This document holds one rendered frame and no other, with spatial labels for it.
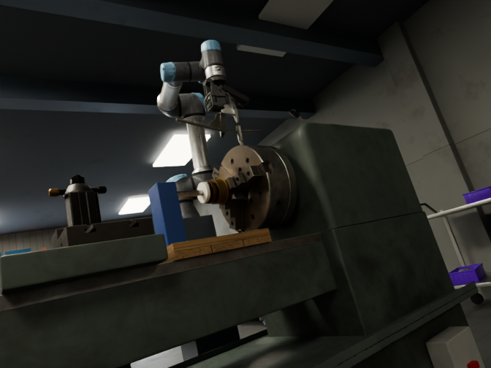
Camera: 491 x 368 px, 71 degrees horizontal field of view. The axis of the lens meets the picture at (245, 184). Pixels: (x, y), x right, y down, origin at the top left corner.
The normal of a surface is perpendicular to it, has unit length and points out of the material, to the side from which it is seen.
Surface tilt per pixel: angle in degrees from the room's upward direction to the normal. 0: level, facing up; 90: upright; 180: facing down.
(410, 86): 90
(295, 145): 90
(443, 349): 90
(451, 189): 90
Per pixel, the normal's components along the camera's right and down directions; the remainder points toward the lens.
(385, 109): -0.84, 0.07
